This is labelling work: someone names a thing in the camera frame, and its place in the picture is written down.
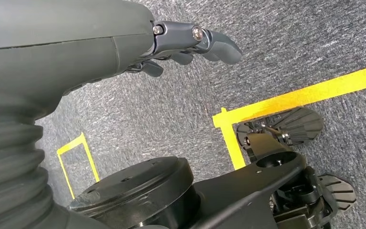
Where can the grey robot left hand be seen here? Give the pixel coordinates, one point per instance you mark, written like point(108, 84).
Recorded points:
point(60, 47)

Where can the yellow floor tape square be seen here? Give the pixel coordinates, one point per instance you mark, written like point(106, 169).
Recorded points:
point(296, 99)
point(75, 143)

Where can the black round robot joint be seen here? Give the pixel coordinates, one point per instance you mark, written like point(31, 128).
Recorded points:
point(138, 186)

